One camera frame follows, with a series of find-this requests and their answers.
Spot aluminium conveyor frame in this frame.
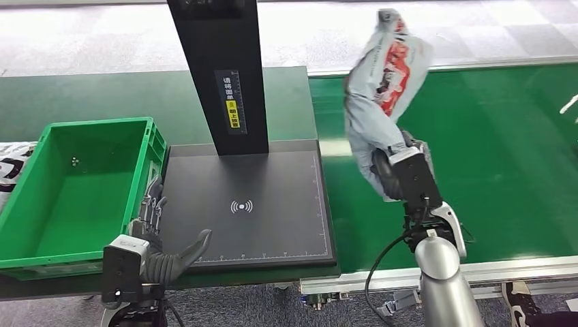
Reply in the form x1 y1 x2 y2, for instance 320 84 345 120
299 54 578 303

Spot white package with black print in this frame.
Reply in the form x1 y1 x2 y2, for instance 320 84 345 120
0 141 40 213

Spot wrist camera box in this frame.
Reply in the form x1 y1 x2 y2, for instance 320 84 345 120
389 146 444 211
101 234 151 304

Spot green conveyor belt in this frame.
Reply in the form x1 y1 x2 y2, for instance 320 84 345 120
309 63 578 274

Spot dark green table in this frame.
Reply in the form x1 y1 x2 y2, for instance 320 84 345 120
0 66 341 302

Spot person's shoe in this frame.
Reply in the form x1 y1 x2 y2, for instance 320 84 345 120
502 281 543 327

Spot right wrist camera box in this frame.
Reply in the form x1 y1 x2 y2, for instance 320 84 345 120
389 146 444 211

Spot yellow and black column label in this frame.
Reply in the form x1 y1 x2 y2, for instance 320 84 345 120
213 69 248 136

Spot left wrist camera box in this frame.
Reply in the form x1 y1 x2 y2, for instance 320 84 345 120
101 234 151 304

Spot white package with red print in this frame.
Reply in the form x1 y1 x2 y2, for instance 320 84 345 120
344 9 436 202

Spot black scanner base plate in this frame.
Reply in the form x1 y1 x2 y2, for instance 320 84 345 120
157 140 338 272

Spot black scanner column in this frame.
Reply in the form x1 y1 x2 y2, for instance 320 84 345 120
167 0 270 157

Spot connector box under conveyor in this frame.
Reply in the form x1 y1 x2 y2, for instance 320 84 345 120
301 292 352 312

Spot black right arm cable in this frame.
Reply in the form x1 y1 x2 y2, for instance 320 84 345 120
364 193 431 327

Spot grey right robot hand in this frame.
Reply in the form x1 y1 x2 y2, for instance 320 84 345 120
371 131 436 202

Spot green plastic crate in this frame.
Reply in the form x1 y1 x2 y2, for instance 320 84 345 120
0 117 169 281

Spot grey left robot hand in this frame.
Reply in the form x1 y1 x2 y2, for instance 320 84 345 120
128 176 213 285

